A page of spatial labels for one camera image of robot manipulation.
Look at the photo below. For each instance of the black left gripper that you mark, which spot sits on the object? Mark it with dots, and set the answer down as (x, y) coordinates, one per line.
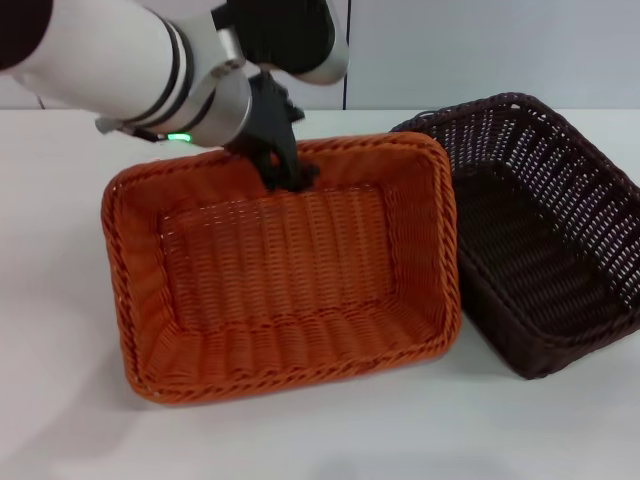
(270, 120)

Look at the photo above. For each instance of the orange woven basket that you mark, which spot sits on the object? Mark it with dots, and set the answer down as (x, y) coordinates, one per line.
(300, 260)

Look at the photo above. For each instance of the dark brown woven basket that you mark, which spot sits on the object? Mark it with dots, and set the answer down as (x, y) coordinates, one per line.
(525, 225)

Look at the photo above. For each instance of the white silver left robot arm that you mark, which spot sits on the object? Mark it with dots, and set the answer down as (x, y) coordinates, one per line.
(100, 55)

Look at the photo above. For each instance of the black silver left wrist camera housing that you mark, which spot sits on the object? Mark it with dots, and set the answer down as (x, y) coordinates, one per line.
(285, 35)

